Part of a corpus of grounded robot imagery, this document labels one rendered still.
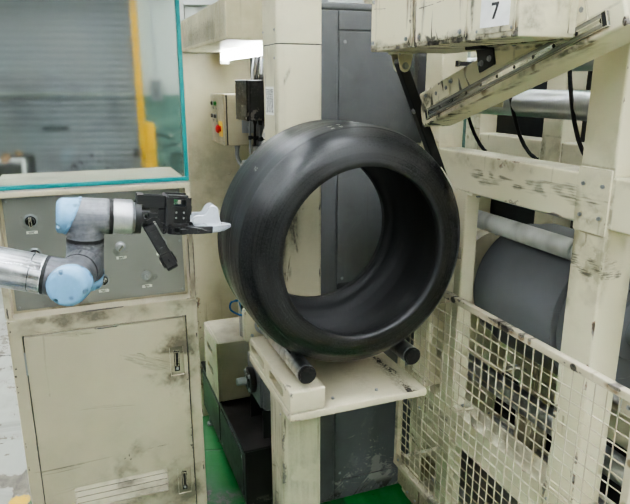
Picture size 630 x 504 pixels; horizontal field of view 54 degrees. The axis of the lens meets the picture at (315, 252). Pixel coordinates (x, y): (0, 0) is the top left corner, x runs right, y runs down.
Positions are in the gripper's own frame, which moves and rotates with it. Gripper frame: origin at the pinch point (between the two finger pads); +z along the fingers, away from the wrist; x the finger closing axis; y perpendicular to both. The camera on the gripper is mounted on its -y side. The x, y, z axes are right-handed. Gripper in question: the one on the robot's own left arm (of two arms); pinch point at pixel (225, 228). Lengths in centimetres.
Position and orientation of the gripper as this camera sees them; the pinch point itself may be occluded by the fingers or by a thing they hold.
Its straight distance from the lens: 140.2
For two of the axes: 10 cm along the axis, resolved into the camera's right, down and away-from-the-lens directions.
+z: 9.3, 0.0, 3.7
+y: 0.9, -9.7, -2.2
